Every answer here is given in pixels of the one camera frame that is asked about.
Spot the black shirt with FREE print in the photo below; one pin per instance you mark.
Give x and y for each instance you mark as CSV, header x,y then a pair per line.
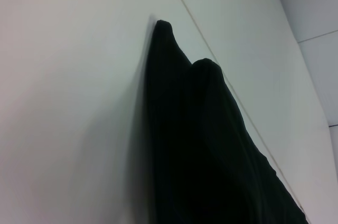
x,y
198,142

